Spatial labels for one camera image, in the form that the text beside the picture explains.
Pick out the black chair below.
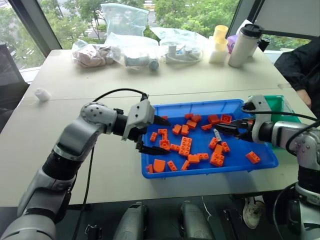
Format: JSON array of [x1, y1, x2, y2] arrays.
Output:
[[0, 42, 30, 111]]

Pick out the purple box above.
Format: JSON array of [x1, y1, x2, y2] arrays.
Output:
[[225, 34, 239, 55]]

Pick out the white sneaker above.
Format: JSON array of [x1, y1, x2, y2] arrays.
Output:
[[242, 195, 266, 230]]

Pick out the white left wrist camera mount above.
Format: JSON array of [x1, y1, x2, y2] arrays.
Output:
[[121, 99, 157, 141]]

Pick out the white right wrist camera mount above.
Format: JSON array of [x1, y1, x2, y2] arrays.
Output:
[[243, 94, 274, 145]]

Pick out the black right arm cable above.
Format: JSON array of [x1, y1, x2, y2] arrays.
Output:
[[240, 101, 320, 156]]

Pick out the large orange toy brick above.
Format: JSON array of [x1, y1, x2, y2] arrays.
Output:
[[209, 151, 225, 168], [178, 136, 193, 157]]

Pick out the grey panel with black frame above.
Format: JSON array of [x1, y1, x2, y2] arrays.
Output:
[[228, 0, 320, 40]]

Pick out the pale yellow plastic cup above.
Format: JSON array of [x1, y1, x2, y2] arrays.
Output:
[[212, 24, 229, 52]]

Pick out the green plastic bin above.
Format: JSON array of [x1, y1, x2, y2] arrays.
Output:
[[247, 94, 296, 151]]

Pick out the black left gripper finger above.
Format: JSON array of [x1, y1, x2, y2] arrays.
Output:
[[153, 114, 172, 127], [138, 144, 171, 155]]

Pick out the white tumbler with black lid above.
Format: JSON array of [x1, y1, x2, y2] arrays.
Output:
[[227, 23, 264, 69]]

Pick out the white foam block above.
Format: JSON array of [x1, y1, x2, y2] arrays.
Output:
[[208, 48, 230, 65]]

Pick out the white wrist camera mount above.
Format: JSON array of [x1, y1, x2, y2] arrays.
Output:
[[243, 94, 274, 145], [121, 99, 157, 141]]

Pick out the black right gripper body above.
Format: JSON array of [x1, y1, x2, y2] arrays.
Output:
[[234, 119, 255, 143]]

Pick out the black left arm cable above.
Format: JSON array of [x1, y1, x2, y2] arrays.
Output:
[[74, 88, 150, 240]]

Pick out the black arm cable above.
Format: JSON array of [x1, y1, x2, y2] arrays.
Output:
[[240, 101, 320, 156], [74, 88, 150, 240]]

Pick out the clear bag of grey items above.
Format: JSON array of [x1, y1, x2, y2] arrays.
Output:
[[104, 31, 161, 74]]

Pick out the dark window frame post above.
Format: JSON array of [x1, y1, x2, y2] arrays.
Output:
[[7, 0, 63, 51]]

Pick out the clear bag of pink items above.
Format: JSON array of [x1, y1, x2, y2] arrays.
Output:
[[71, 39, 119, 69]]

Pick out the rounded orange toy piece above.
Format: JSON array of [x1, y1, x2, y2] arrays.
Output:
[[152, 158, 167, 174]]

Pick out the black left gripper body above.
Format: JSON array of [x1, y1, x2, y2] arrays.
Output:
[[128, 126, 149, 152]]

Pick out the blue plastic bin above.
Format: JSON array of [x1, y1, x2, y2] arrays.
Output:
[[140, 98, 280, 180]]

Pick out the clear bag with power strip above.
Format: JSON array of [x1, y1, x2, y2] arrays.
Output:
[[149, 26, 209, 65]]

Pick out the small white roll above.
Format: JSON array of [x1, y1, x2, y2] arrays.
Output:
[[34, 87, 52, 102]]

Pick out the tall clear teal plastic bag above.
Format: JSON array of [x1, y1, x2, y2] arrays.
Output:
[[100, 3, 150, 42]]

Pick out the person in black jacket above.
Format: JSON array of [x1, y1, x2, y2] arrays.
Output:
[[273, 38, 320, 116]]

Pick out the black bottle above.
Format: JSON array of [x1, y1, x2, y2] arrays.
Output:
[[257, 36, 272, 54]]

